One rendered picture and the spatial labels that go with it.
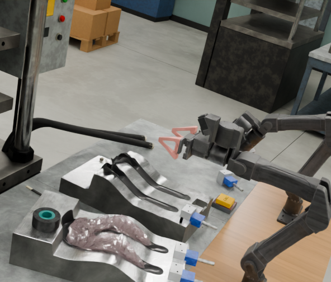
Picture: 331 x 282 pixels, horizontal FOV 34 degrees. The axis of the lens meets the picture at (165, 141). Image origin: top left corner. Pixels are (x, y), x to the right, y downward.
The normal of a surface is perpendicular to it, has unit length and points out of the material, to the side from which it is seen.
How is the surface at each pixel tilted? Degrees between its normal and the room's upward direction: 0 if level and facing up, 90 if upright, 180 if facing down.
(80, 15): 90
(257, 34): 90
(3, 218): 0
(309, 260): 0
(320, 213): 90
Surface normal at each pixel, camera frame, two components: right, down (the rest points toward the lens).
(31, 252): -0.15, 0.38
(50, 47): 0.88, 0.36
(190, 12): -0.50, 0.26
